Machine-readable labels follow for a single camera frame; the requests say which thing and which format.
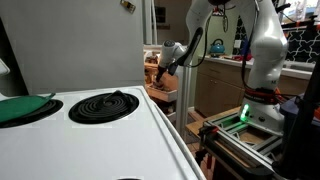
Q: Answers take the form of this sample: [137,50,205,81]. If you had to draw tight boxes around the wooden work table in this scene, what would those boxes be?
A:
[184,106,284,180]

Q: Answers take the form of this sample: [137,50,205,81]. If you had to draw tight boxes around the aluminium frame base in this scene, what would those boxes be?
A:
[199,114,284,174]

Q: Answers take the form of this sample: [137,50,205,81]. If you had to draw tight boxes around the dark blue bag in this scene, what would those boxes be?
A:
[279,96,320,134]

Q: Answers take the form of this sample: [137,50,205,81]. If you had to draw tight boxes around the white refrigerator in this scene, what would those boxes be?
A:
[0,0,159,98]

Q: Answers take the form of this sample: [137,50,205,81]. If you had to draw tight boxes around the white electric stove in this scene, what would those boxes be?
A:
[0,58,207,180]

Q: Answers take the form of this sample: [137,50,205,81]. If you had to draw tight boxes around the black camera stand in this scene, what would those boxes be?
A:
[271,14,320,180]

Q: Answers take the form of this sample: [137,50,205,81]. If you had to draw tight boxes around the teal kettle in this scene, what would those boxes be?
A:
[209,38,226,58]

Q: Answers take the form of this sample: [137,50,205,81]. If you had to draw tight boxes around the wooden kitchen cabinet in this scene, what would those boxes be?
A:
[194,54,314,118]

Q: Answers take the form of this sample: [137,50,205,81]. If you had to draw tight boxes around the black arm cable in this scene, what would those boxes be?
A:
[168,0,261,94]

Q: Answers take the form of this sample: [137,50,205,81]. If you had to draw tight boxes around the black coil burner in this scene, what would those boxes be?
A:
[0,98,64,129]
[68,89,140,125]

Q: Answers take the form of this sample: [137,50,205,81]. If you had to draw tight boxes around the black white patterned panel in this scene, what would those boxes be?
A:
[233,14,320,64]

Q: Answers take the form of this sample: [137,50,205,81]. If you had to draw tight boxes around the orange black clamp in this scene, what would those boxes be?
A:
[196,125,221,168]

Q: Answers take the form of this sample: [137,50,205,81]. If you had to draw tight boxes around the gold black fridge magnet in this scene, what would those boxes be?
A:
[119,0,137,15]

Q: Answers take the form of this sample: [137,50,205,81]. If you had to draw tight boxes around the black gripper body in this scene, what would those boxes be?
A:
[155,64,168,83]

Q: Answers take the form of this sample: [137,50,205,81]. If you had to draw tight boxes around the white fridge door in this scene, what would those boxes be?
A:
[143,44,194,141]

